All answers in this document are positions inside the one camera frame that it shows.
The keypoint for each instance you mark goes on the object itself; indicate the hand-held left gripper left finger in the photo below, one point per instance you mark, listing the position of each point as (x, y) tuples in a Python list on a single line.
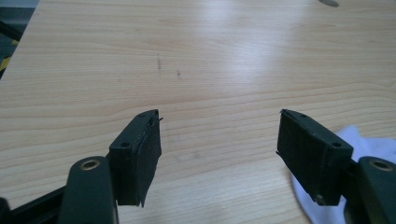
[(137, 158)]

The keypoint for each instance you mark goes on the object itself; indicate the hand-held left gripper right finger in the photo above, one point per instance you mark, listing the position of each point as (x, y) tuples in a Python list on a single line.
[(311, 155)]

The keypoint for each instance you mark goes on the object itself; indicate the white cloth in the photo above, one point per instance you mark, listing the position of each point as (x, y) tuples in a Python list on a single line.
[(367, 146)]

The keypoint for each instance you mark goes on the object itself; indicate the black metal stand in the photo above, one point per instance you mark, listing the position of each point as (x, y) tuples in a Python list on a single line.
[(9, 31)]

